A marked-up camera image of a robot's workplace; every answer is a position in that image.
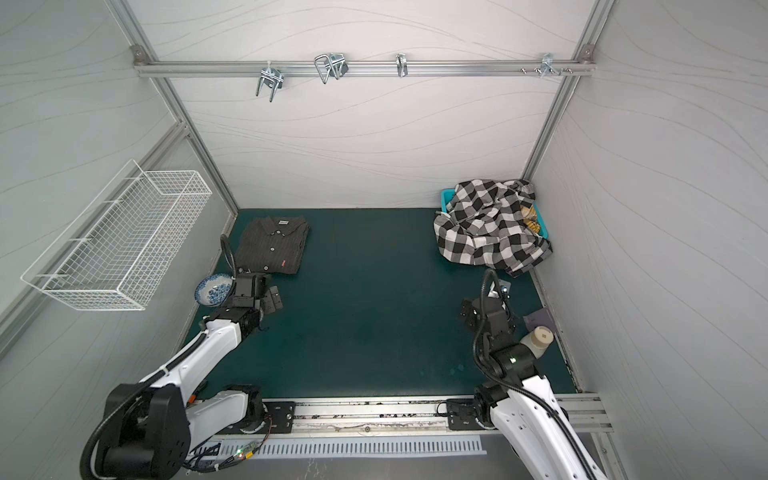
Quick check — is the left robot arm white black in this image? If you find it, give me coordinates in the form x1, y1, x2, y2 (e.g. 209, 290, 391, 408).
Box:
79, 273, 282, 479

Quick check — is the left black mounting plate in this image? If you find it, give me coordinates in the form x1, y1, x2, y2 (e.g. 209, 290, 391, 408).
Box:
236, 401, 296, 435

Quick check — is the small metal ring hook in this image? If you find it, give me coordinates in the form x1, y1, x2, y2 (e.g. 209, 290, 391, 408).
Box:
395, 53, 408, 78

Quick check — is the horizontal aluminium rail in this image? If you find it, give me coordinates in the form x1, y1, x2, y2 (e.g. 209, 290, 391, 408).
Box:
134, 58, 597, 78

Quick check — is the teal plastic basket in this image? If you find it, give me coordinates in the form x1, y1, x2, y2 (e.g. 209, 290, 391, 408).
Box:
440, 188, 549, 239

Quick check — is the black mounting plate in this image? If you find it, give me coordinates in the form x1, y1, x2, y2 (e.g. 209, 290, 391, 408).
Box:
437, 398, 496, 431
236, 401, 296, 435

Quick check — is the white wire basket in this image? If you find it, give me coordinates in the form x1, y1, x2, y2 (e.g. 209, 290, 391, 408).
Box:
21, 160, 212, 311

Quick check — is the dark grey pinstripe shirt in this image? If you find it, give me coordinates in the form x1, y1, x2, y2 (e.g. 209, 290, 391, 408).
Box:
235, 216, 310, 275

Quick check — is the metal bracket with bolts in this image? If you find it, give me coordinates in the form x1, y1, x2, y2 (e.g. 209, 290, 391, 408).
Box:
520, 52, 572, 78

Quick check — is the metal double hook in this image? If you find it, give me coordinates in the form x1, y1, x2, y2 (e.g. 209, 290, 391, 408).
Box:
313, 53, 349, 84

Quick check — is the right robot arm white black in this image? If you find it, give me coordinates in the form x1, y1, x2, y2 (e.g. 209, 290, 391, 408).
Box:
470, 269, 607, 479

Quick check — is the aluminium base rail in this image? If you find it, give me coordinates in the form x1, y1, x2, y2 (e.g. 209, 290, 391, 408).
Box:
197, 392, 613, 442

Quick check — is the black white checked shirt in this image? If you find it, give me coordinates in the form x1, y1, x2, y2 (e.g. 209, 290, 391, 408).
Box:
433, 179, 553, 277

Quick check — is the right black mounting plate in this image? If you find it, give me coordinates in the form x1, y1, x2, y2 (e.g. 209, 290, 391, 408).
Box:
437, 398, 496, 431

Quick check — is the white slotted cable duct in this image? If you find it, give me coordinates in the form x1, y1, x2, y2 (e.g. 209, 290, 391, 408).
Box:
251, 435, 487, 459

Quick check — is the blue white ceramic bowl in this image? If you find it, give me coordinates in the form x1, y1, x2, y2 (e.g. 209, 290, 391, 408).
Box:
194, 273, 234, 307

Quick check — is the yellow patterned cloth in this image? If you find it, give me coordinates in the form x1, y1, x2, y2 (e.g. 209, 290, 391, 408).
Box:
521, 206, 545, 236

